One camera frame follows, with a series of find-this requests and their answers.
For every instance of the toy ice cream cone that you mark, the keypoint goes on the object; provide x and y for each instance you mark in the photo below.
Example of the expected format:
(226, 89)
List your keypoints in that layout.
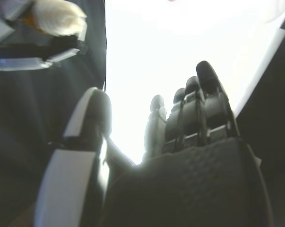
(59, 16)

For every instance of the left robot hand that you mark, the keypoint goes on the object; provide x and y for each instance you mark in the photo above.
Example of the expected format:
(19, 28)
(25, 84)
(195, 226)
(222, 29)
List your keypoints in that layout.
(180, 189)

